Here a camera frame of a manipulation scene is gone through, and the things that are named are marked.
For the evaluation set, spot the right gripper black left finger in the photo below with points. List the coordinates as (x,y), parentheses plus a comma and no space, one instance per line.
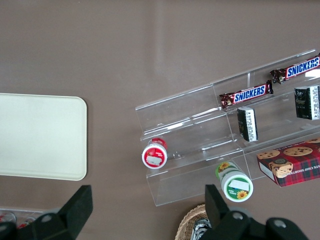
(72,212)

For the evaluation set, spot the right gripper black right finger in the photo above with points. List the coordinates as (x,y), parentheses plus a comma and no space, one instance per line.
(220,215)

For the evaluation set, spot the oval light wicker basket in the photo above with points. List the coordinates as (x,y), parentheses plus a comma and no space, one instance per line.
(186,225)

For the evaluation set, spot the cream rectangular plastic tray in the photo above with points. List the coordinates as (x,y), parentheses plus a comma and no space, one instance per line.
(42,136)

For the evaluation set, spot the aluminium foil container stack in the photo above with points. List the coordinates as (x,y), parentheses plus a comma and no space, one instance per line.
(200,230)

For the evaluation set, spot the green sunflower snack cup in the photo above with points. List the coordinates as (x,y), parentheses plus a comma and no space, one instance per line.
(236,187)

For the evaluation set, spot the clear acrylic bottle rack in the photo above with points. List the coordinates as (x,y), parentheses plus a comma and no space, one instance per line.
(28,214)

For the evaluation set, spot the clear acrylic tiered stand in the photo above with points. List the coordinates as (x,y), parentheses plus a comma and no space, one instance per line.
(200,135)

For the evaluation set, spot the red lid snack cup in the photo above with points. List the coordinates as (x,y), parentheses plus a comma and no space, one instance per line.
(154,156)

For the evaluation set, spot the red tartan cookie box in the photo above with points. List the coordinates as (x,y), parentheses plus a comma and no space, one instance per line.
(295,165)

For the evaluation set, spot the small black white box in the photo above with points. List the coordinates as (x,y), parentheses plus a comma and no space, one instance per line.
(247,125)
(306,102)

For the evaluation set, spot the Snickers chocolate bar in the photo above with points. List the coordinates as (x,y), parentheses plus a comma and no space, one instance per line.
(300,68)
(250,93)

